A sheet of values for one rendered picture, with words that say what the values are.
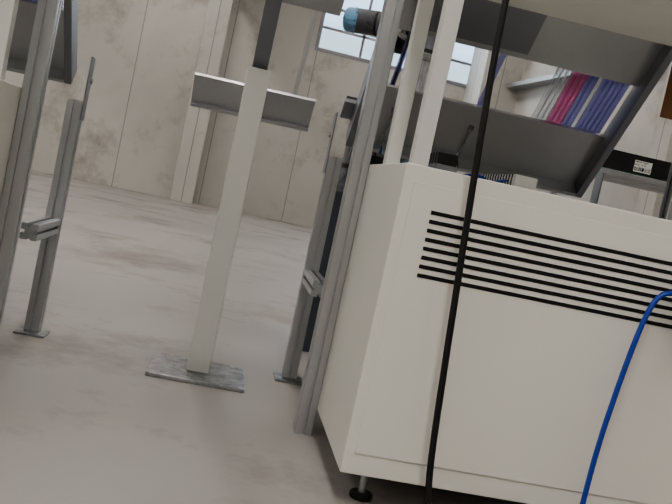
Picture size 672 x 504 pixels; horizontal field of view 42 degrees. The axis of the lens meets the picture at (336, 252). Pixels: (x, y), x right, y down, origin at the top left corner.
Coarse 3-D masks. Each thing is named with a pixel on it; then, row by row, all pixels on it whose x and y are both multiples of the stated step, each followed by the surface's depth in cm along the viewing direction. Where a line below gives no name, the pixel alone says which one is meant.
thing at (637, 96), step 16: (656, 64) 218; (656, 80) 219; (640, 96) 223; (624, 112) 230; (608, 128) 238; (624, 128) 231; (608, 144) 236; (592, 160) 244; (592, 176) 245; (576, 192) 251
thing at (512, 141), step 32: (384, 96) 234; (416, 96) 233; (384, 128) 242; (448, 128) 241; (512, 128) 239; (544, 128) 238; (576, 128) 239; (512, 160) 248; (544, 160) 247; (576, 160) 246
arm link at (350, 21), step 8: (352, 8) 266; (360, 8) 266; (344, 16) 265; (352, 16) 264; (360, 16) 264; (368, 16) 263; (376, 16) 263; (344, 24) 266; (352, 24) 265; (360, 24) 264; (368, 24) 263; (352, 32) 268; (360, 32) 267; (368, 32) 265
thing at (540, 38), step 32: (416, 0) 211; (480, 0) 205; (480, 32) 212; (512, 32) 211; (544, 32) 215; (576, 32) 214; (608, 32) 214; (576, 64) 222; (608, 64) 221; (640, 64) 220
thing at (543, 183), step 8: (376, 144) 244; (384, 144) 245; (376, 152) 244; (384, 152) 243; (408, 152) 245; (464, 160) 249; (464, 168) 246; (480, 168) 248; (488, 168) 249; (496, 168) 250; (504, 168) 250; (528, 176) 251; (536, 176) 252; (544, 184) 250; (552, 184) 251; (560, 184) 252; (568, 184) 253; (560, 192) 251; (568, 192) 251
